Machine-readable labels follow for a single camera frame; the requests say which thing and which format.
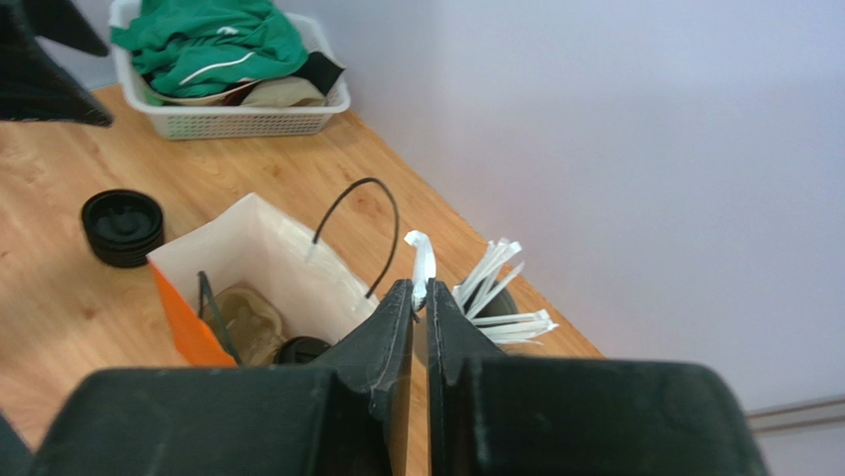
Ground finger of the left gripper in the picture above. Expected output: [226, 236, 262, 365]
[1, 0, 113, 127]

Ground single black cup lid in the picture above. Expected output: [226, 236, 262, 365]
[273, 336, 331, 365]

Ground black cloth in basket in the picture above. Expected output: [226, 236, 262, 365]
[294, 51, 345, 96]

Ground single white straw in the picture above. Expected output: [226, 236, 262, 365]
[405, 230, 436, 312]

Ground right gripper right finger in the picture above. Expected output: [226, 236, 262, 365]
[426, 280, 768, 475]

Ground pulp cup carrier tray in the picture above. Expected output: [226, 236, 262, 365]
[201, 284, 287, 366]

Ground wrapped white straws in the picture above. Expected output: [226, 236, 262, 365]
[452, 238, 558, 346]

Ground grey straw holder cup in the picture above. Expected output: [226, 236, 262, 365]
[463, 285, 519, 318]

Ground green jacket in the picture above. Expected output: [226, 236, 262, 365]
[111, 0, 309, 98]

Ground aluminium frame post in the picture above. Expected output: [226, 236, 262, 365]
[746, 395, 844, 434]

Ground black coffee cup lids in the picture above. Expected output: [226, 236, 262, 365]
[80, 189, 166, 269]

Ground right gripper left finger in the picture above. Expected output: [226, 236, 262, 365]
[29, 280, 414, 475]

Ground white plastic basket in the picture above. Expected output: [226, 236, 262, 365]
[109, 1, 350, 140]

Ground orange paper bag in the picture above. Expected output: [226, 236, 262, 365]
[147, 193, 400, 367]

